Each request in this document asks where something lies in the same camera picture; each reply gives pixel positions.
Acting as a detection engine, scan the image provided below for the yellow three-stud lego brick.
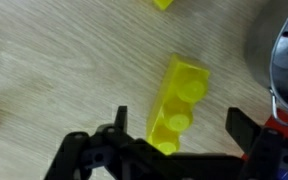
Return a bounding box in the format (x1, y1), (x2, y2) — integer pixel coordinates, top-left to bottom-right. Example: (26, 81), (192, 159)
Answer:
(145, 53), (212, 156)

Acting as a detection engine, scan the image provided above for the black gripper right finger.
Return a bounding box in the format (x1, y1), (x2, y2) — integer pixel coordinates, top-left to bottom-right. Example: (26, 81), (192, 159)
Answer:
(225, 107), (288, 180)

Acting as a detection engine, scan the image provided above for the red lego brick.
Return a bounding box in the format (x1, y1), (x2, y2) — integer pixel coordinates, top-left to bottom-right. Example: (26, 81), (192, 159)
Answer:
(263, 108), (288, 140)

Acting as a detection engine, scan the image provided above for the metal pot with handles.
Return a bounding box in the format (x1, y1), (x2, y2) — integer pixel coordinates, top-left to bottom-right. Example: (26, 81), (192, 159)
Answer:
(243, 0), (288, 128)

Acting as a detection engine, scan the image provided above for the small yellow lego brick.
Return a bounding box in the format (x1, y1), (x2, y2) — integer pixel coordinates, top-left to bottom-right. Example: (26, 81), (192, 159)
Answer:
(152, 0), (175, 11)

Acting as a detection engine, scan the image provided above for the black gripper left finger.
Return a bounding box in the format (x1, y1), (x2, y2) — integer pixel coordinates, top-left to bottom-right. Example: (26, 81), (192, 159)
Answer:
(43, 105), (162, 180)

